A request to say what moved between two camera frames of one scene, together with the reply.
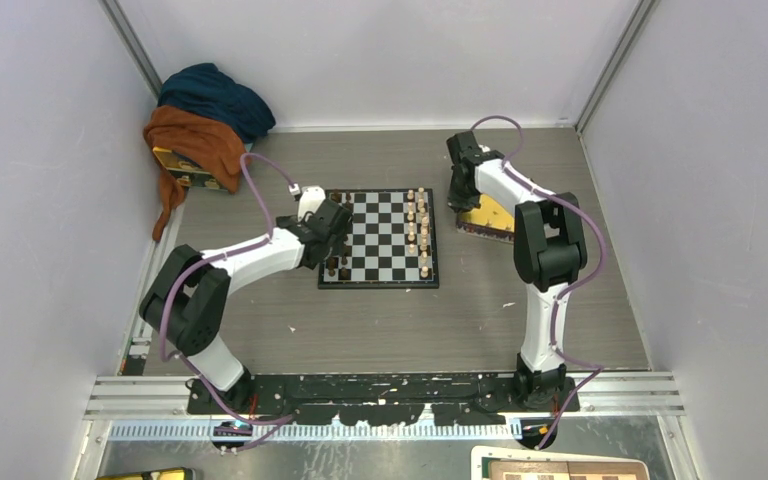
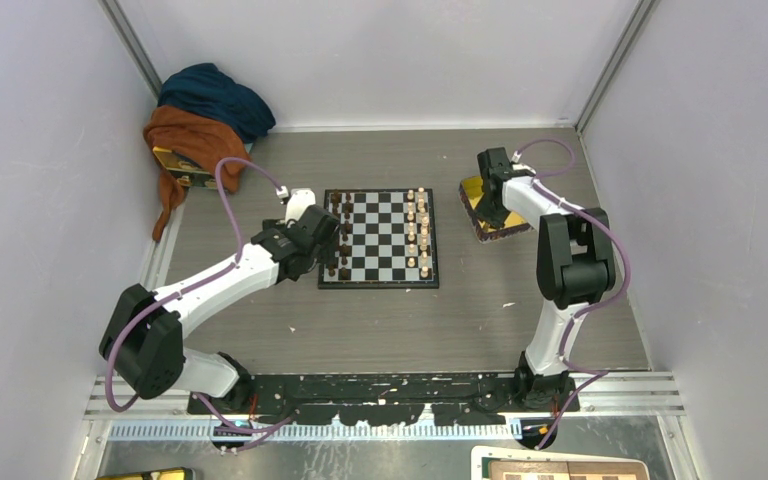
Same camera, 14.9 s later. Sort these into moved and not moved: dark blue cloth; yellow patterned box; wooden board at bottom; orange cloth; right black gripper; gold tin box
Moved: gold tin box; right black gripper
Not moved: yellow patterned box; dark blue cloth; wooden board at bottom; orange cloth
